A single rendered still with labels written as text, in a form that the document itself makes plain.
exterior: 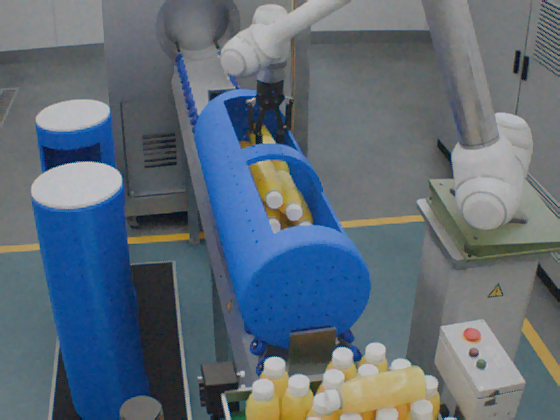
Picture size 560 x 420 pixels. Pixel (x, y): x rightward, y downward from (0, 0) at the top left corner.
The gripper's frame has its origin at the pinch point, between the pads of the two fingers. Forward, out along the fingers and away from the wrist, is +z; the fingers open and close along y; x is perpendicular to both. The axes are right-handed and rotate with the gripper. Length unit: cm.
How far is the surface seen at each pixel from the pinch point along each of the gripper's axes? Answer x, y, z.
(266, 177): 27.6, 6.3, -4.4
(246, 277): 68, 18, -4
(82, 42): -449, 81, 101
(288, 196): 30.1, 1.1, 0.2
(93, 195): 4, 52, 9
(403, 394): 104, -3, -1
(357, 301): 69, -5, 5
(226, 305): 39, 19, 26
